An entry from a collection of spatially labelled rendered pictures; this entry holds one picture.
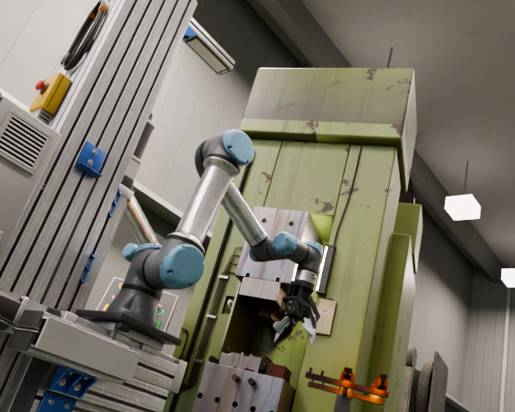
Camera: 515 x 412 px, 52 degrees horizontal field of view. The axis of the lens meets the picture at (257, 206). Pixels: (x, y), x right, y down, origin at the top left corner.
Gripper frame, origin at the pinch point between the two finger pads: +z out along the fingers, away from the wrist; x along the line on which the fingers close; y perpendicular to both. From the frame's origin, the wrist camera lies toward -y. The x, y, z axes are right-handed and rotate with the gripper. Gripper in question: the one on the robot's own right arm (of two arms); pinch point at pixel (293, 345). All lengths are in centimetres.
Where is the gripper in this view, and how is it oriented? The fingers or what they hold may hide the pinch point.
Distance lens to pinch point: 180.4
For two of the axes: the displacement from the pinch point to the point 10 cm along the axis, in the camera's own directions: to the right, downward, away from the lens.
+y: -6.1, -4.8, -6.3
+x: 7.5, -0.9, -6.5
